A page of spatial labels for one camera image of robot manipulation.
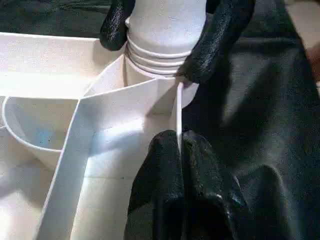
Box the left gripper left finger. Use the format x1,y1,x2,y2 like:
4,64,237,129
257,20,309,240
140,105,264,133
123,129,187,240

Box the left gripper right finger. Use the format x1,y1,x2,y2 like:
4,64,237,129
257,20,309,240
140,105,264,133
181,128,253,240

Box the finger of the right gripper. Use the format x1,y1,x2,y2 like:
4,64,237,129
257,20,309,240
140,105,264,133
99,0,137,52
179,0,257,85

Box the white plastic table leg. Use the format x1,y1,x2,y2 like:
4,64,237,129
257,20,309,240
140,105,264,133
124,0,208,77

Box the white plastic table top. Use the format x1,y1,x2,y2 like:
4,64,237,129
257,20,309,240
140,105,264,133
0,32,201,240

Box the black mat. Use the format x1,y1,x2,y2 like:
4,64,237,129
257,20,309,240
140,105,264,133
0,0,320,240

